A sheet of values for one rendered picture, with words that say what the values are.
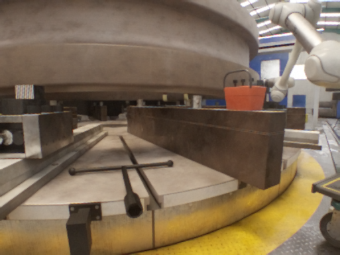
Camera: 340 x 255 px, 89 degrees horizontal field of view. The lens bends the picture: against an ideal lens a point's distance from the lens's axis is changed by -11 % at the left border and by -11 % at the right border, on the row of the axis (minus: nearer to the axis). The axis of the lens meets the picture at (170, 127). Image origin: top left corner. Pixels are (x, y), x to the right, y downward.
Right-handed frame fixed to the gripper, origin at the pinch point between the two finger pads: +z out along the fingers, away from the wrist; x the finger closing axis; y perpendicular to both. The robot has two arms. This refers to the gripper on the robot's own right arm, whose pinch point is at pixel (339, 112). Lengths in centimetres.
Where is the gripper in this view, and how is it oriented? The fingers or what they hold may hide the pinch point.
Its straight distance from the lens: 161.0
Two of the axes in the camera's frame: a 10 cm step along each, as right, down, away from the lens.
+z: 0.0, 9.9, 1.2
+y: 4.1, 1.1, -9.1
